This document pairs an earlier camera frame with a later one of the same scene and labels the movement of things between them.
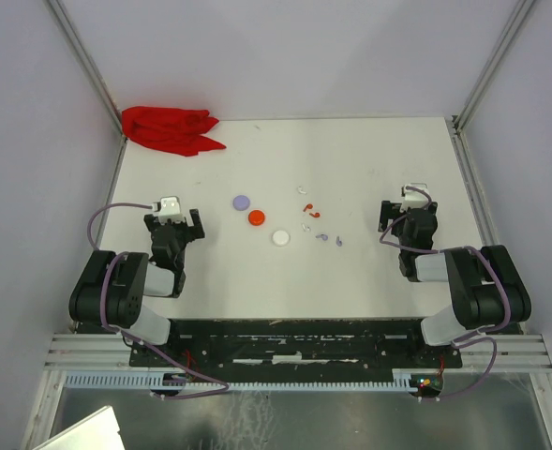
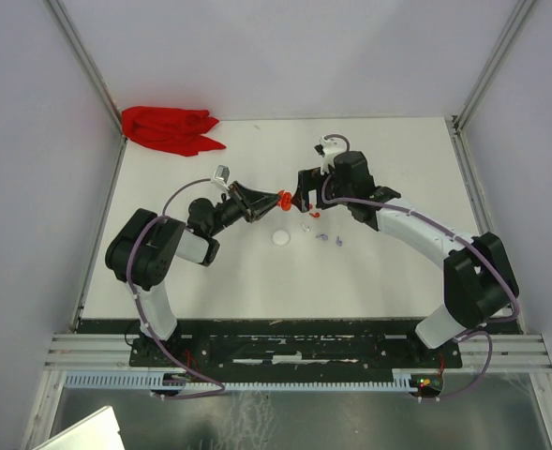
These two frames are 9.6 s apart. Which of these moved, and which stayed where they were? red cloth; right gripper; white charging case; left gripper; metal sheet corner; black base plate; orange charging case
Moved: left gripper; orange charging case; right gripper
Stayed: white charging case; metal sheet corner; black base plate; red cloth
